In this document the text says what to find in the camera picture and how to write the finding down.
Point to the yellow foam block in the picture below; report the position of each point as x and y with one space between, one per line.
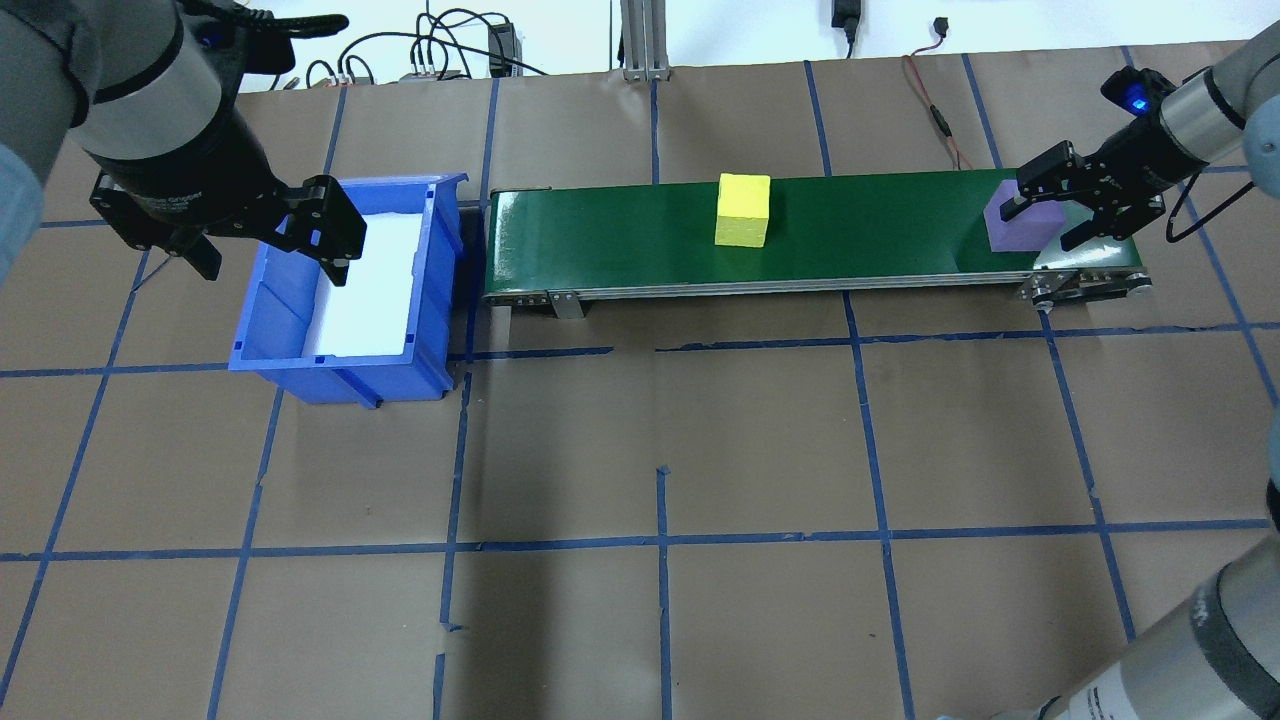
742 205

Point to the purple foam block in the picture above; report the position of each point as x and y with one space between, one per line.
1025 232

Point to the aluminium profile post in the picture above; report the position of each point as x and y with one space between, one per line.
645 40

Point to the blue plastic storage bin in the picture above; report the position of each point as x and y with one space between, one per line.
330 380

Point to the black power adapter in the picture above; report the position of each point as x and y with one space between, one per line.
848 15
503 48

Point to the green conveyor belt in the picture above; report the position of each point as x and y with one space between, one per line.
600 235

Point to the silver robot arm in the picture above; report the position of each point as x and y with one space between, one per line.
130 90
1210 110

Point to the grey terminal connector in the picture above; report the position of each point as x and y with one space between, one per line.
425 72

